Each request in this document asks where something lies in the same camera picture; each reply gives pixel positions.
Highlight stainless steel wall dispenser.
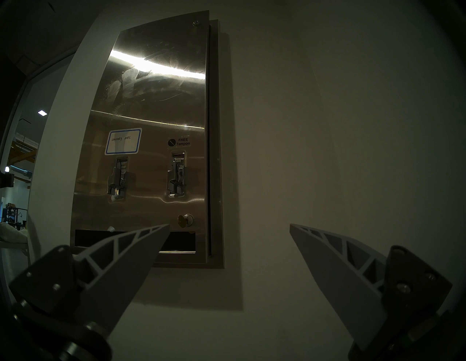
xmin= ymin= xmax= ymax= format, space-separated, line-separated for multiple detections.
xmin=70 ymin=10 xmax=225 ymax=269

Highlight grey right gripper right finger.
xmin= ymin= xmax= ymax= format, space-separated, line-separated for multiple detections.
xmin=289 ymin=224 xmax=453 ymax=350

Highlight grey ceiling duct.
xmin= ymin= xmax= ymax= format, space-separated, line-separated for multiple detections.
xmin=10 ymin=164 xmax=34 ymax=179

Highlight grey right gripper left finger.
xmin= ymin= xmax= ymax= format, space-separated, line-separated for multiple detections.
xmin=9 ymin=224 xmax=170 ymax=337

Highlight white terry cloth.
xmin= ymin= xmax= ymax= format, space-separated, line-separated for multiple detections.
xmin=0 ymin=222 xmax=29 ymax=245

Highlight metal dispenser lever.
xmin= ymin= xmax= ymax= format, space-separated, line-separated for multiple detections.
xmin=166 ymin=151 xmax=187 ymax=199
xmin=106 ymin=157 xmax=135 ymax=201

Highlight white blue-bordered label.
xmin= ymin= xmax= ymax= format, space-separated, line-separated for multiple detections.
xmin=104 ymin=127 xmax=143 ymax=156

